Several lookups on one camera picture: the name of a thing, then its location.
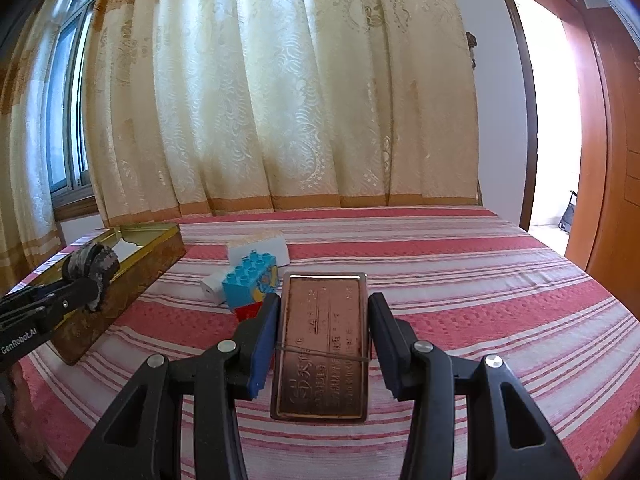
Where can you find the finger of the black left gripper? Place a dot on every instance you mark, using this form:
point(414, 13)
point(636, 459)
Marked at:
point(42, 308)

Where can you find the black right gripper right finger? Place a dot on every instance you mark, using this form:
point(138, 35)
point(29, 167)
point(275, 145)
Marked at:
point(507, 436)

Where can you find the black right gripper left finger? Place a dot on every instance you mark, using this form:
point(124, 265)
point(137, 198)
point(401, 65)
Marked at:
point(139, 435)

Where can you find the red toy building brick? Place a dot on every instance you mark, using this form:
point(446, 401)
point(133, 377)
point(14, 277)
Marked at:
point(247, 312)

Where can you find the cream side curtain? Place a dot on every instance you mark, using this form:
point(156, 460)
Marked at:
point(28, 232)

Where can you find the gold metal tin tray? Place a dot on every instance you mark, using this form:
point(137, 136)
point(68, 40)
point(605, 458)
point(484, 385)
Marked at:
point(145, 252)

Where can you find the white usb charger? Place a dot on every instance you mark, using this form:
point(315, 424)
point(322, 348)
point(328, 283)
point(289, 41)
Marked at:
point(212, 287)

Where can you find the blue toy building brick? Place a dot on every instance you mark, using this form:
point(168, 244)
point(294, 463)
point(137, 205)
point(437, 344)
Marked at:
point(251, 280)

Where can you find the white box with gold top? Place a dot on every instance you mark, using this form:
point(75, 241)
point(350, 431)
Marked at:
point(268, 242)

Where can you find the cream patterned curtain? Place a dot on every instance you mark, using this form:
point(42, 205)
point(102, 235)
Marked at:
point(219, 106)

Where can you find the orange wooden door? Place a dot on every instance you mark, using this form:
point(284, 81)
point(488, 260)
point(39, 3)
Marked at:
point(604, 240)

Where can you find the window with frame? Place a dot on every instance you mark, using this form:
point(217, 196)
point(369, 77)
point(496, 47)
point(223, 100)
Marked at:
point(67, 161)

